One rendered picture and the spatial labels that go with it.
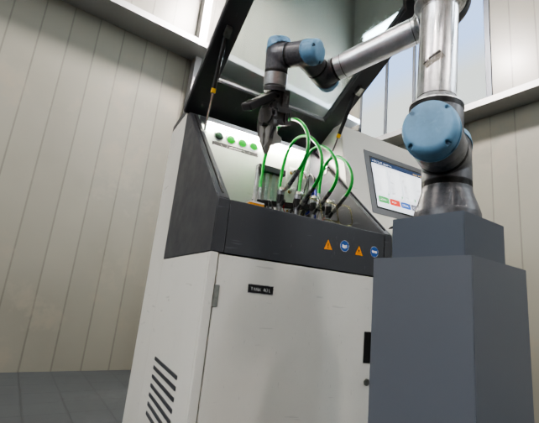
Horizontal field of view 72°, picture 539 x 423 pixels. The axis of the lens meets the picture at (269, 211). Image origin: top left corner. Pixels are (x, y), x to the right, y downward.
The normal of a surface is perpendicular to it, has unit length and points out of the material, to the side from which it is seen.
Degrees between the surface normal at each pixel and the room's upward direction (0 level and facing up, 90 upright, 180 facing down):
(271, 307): 90
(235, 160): 90
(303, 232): 90
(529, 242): 90
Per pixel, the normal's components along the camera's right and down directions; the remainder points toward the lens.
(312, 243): 0.47, -0.15
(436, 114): -0.58, -0.11
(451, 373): -0.81, -0.21
